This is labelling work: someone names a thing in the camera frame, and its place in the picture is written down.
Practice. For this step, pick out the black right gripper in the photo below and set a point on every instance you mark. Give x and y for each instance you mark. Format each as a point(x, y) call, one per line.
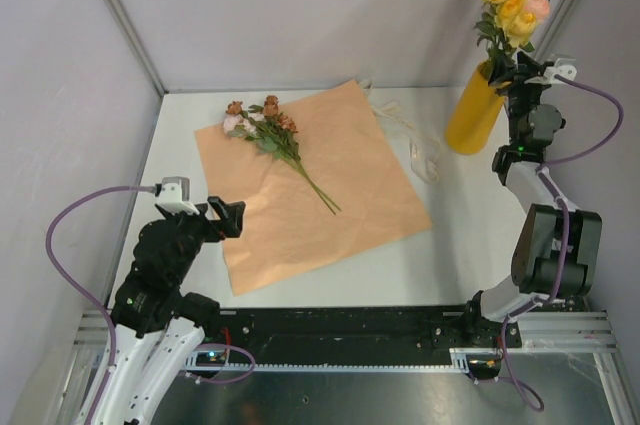
point(505, 74)

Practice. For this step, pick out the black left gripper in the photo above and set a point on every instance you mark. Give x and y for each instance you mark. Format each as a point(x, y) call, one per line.
point(230, 211)

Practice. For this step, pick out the yellow rose stem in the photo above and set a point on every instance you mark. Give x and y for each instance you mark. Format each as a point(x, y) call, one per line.
point(505, 28)

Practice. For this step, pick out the green and peach wrapping paper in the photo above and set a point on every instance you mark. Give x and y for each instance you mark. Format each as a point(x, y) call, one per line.
point(357, 196)

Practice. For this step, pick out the artificial flower bouquet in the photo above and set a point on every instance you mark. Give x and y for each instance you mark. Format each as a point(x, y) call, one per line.
point(273, 133)

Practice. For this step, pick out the cream printed ribbon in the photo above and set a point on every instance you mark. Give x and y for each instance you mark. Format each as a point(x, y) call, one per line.
point(424, 152)

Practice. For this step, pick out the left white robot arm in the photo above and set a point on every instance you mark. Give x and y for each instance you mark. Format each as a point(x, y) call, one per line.
point(156, 327)

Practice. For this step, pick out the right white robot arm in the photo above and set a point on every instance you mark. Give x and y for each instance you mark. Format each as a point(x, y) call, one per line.
point(556, 251)

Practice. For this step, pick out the yellow cylindrical vase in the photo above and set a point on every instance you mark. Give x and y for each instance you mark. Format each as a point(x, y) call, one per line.
point(475, 113)

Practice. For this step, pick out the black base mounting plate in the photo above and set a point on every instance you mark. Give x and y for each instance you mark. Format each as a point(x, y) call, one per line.
point(398, 335)

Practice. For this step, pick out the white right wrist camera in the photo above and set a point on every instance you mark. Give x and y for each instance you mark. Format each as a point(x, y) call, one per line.
point(559, 69)

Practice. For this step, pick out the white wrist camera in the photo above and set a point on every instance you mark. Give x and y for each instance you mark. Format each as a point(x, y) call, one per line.
point(559, 69)
point(173, 196)

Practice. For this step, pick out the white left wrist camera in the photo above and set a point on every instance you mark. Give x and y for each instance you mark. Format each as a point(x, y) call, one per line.
point(173, 196)

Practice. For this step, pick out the white slotted cable duct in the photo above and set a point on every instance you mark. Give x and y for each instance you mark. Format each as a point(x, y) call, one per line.
point(200, 362)

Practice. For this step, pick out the left aluminium corner post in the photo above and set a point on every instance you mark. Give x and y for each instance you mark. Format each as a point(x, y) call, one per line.
point(132, 38)

